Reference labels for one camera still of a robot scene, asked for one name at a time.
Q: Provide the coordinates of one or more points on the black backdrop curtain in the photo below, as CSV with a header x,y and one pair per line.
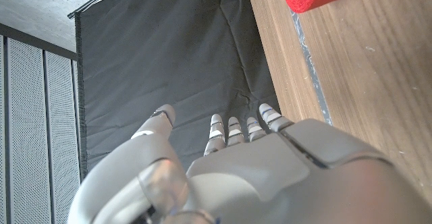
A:
x,y
168,48

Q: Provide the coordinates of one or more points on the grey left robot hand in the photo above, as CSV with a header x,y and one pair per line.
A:
x,y
270,183

